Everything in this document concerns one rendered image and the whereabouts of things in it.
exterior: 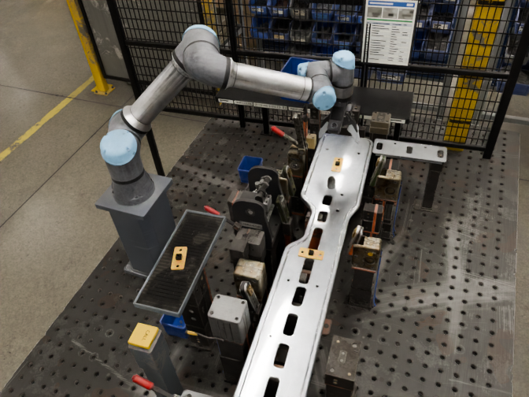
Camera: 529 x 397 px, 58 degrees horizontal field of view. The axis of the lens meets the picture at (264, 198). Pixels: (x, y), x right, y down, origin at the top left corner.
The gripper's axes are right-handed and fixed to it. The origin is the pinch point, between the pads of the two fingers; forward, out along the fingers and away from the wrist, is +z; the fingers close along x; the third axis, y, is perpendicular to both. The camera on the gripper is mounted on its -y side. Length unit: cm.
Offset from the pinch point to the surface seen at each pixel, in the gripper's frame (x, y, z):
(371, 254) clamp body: -19.6, -43.4, 10.2
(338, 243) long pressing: -8.1, -39.7, 11.7
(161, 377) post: 31, -99, 13
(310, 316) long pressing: -5, -70, 12
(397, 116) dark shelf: -19.7, 32.9, 7.9
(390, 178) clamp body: -21.4, -8.2, 7.1
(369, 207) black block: -15.7, -19.8, 12.4
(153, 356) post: 30, -99, 0
